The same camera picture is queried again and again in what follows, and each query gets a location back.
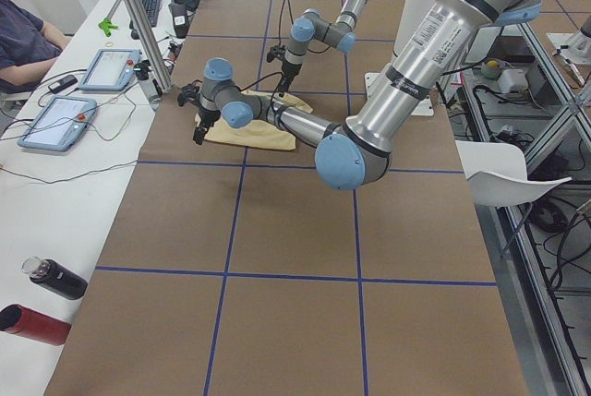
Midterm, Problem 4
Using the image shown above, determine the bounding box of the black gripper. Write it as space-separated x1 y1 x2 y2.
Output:
193 107 219 145
278 59 302 98

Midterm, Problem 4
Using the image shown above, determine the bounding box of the cream long-sleeve printed shirt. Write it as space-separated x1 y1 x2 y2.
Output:
195 114 296 151

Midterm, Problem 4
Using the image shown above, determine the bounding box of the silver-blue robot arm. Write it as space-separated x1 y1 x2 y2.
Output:
194 0 541 190
270 0 368 96

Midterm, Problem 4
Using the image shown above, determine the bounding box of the clear bottle black cap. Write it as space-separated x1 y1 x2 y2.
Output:
134 61 163 111

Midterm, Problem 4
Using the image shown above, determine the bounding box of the upper blue teach pendant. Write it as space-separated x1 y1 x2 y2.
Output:
78 49 141 92

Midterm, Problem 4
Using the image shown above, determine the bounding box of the blue teach pendant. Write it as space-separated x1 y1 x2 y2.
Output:
78 49 141 92
17 95 98 152

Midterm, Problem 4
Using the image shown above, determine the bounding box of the lower blue teach pendant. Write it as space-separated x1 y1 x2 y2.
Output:
17 95 98 152

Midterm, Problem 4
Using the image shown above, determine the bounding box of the brown paper table cover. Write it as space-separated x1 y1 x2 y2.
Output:
43 0 532 396

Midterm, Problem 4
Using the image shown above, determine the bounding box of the black phone on table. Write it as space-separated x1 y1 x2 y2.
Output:
48 75 78 94

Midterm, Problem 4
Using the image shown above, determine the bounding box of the green plastic clamp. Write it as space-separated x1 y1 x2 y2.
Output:
98 18 119 38

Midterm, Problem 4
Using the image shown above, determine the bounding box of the black computer keyboard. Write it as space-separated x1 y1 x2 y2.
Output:
140 0 163 27

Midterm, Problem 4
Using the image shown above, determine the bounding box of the seated person dark shirt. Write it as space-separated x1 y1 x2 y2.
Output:
1 0 71 94

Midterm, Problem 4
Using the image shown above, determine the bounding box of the black water bottle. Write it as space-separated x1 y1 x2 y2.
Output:
21 257 88 300

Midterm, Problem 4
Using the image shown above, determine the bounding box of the white plastic chair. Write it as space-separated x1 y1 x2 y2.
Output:
455 140 572 207

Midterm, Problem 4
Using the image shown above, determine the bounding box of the red water bottle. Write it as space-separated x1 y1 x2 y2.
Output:
1 304 71 346

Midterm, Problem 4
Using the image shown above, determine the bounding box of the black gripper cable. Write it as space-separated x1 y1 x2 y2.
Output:
278 0 343 55
237 71 285 115

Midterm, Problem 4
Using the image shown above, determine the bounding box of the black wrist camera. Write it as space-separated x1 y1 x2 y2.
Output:
176 83 199 107
266 44 286 63

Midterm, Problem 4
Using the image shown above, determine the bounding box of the aluminium frame post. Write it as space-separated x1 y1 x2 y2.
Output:
124 0 172 94

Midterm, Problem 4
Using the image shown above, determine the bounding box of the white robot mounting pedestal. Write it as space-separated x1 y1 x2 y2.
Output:
364 0 463 116

